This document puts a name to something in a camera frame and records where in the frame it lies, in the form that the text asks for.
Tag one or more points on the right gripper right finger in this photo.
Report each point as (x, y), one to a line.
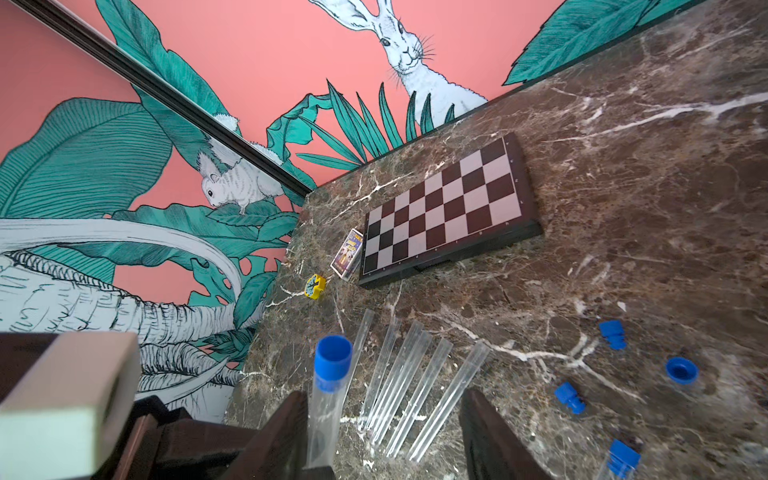
(492, 450)

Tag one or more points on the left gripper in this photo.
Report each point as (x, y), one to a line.
(159, 443)

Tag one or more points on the yellow small toy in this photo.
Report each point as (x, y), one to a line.
(315, 286)

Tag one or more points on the small card box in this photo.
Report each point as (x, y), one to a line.
(348, 255)

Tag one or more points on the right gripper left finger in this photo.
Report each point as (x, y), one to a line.
(278, 450)

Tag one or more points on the test tube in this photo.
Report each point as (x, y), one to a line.
(620, 464)
(378, 374)
(399, 387)
(419, 397)
(358, 344)
(323, 426)
(399, 364)

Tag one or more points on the folded chess board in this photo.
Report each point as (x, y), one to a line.
(476, 205)

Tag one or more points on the blue stopper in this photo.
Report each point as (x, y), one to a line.
(613, 332)
(332, 362)
(569, 397)
(681, 370)

